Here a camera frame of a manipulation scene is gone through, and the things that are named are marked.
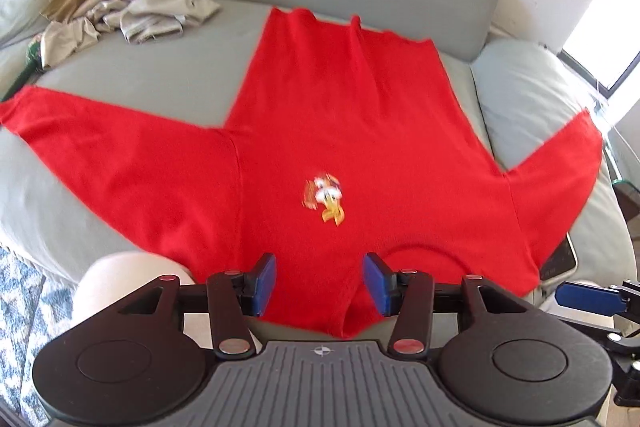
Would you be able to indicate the dark-framed window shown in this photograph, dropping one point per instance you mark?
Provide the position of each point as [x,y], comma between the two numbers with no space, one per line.
[607,22]

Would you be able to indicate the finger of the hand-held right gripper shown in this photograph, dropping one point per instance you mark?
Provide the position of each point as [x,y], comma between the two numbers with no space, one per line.
[585,297]

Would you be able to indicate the glass side table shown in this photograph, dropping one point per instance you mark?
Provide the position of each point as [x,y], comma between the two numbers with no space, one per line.
[627,202]

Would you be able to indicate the blue patterned rug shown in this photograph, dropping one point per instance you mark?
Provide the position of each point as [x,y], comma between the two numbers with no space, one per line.
[25,332]

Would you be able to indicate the light grey garment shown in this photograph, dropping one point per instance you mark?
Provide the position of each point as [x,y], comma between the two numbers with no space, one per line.
[155,14]

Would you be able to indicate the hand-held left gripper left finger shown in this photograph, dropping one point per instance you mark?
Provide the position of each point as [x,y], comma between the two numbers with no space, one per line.
[264,287]

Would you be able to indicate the smartphone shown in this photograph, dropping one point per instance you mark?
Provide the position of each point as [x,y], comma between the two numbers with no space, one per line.
[562,262]

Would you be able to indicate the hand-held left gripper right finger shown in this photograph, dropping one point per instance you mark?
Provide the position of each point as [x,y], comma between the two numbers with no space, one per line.
[377,284]

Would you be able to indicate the red shirt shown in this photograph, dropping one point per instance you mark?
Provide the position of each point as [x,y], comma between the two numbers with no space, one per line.
[350,132]

